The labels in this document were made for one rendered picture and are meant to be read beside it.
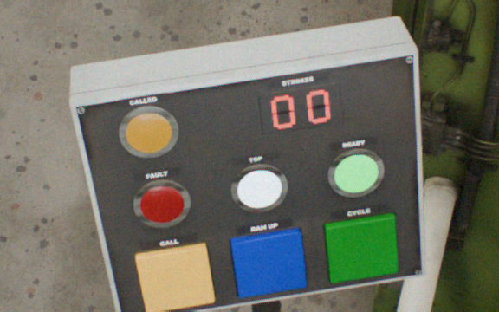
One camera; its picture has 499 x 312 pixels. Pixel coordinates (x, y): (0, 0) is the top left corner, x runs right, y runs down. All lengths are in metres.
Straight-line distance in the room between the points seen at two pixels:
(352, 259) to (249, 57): 0.25
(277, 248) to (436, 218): 0.49
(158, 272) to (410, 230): 0.27
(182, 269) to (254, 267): 0.08
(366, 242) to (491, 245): 0.65
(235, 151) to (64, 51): 1.50
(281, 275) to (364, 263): 0.09
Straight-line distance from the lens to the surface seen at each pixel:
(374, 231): 1.20
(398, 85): 1.13
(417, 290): 1.60
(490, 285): 1.98
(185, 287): 1.21
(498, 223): 1.77
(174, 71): 1.12
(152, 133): 1.11
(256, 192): 1.16
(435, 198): 1.66
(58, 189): 2.43
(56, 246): 2.37
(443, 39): 1.35
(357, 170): 1.16
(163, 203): 1.15
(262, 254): 1.20
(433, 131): 1.50
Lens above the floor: 2.12
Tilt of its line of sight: 62 degrees down
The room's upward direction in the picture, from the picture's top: 4 degrees counter-clockwise
